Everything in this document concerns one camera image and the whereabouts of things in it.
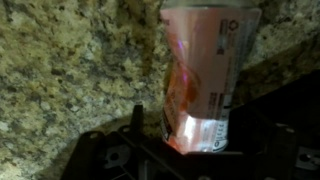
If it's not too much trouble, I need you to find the black kitchen stove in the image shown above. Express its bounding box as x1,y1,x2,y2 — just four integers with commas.
230,68,320,158

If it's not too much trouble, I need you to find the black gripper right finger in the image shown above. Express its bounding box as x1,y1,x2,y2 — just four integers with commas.
242,105,301,180

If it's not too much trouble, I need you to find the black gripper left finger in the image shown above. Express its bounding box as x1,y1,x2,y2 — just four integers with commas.
60,104,158,180

